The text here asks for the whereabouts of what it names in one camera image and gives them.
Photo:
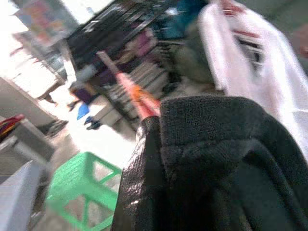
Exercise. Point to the black garment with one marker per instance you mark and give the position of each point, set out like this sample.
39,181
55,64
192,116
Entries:
228,156

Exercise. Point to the blue fabric bag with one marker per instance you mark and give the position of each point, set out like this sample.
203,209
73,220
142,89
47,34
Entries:
178,24

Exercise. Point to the pink cartoon child garment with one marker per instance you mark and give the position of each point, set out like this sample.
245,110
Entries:
134,91

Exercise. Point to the white printed T-shirt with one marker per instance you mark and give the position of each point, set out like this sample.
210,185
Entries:
264,72

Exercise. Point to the blue floor mat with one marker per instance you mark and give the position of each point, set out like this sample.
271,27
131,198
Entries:
83,110

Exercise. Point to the blue black sandal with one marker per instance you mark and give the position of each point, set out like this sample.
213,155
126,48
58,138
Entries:
92,124

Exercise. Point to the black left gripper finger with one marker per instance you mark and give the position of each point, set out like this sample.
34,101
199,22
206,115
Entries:
139,180

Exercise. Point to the colourful baby bouncer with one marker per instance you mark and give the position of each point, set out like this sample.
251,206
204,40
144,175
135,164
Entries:
9,122

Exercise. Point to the green plastic stool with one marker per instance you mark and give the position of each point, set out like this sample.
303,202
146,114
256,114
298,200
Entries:
77,178

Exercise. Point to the black metal drying rack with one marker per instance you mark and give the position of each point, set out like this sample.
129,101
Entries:
96,31

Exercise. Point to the light blue plastic table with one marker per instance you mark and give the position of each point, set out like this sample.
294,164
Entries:
16,197

